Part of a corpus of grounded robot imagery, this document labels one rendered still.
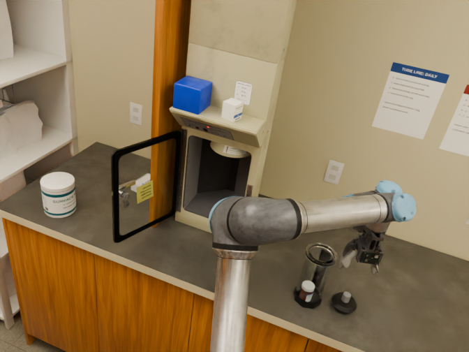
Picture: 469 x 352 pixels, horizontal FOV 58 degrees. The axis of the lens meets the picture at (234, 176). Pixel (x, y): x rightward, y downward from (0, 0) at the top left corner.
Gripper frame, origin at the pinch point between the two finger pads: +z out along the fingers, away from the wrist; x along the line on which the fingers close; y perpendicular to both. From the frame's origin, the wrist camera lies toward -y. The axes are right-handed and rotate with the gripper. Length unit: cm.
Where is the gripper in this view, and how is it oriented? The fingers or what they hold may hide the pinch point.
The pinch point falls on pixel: (356, 267)
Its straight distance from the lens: 154.5
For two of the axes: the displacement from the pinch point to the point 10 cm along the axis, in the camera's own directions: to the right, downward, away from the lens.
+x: 9.9, 1.5, 0.0
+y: -0.8, 5.1, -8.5
